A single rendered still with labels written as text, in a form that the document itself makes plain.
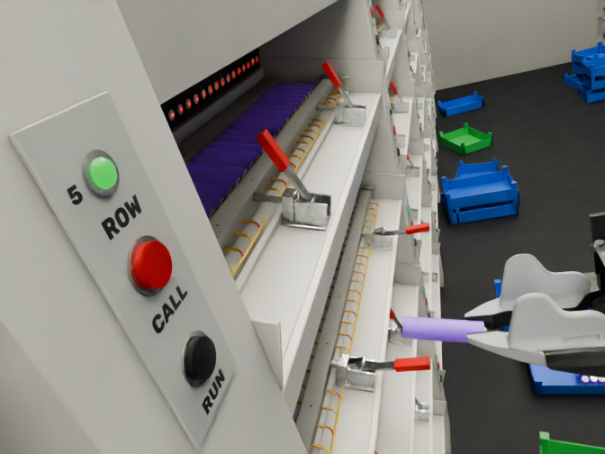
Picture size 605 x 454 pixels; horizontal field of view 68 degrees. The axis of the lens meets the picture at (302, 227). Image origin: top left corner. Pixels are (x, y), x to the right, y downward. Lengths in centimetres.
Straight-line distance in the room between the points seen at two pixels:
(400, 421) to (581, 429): 77
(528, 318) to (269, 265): 19
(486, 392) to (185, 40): 137
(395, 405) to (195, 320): 59
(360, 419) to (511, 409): 100
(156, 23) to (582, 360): 33
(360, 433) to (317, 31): 58
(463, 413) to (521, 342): 108
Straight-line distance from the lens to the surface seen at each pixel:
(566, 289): 40
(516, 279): 39
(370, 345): 55
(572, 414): 146
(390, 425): 73
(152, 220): 16
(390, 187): 84
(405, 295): 93
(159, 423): 17
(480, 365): 156
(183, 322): 17
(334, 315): 55
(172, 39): 22
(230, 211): 37
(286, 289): 32
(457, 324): 39
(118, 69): 17
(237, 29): 29
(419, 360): 49
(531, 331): 37
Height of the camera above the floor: 114
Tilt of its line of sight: 27 degrees down
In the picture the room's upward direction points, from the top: 18 degrees counter-clockwise
